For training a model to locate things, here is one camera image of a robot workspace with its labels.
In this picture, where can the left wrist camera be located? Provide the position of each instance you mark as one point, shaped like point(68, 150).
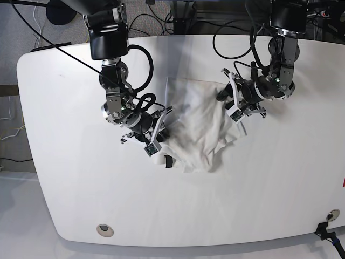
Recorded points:
point(235, 114)

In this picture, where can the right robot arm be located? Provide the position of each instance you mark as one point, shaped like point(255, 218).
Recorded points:
point(108, 30)

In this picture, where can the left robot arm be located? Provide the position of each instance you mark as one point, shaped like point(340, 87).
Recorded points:
point(275, 80)

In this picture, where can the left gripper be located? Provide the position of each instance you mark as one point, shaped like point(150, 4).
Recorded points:
point(242, 93)

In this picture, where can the black round stand base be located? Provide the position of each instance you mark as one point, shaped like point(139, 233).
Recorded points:
point(58, 13)

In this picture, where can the silver table grommet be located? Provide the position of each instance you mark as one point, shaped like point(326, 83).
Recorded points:
point(333, 215)
point(105, 230)

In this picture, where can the black metal frame post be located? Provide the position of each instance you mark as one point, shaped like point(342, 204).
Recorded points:
point(182, 13)

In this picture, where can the black clamp with cable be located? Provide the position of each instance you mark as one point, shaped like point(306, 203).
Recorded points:
point(323, 234)

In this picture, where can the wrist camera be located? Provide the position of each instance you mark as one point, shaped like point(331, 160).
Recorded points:
point(235, 114)
point(152, 148)

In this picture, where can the silver table grommet left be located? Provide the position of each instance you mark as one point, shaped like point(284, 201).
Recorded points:
point(105, 230)

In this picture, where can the silver table grommet right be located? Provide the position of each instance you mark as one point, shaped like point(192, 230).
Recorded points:
point(333, 215)

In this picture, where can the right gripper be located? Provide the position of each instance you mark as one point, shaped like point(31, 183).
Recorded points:
point(145, 127)

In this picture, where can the white printed T-shirt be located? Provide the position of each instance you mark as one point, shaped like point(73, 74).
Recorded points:
point(199, 128)

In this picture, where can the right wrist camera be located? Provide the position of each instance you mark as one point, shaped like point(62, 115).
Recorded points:
point(152, 148)

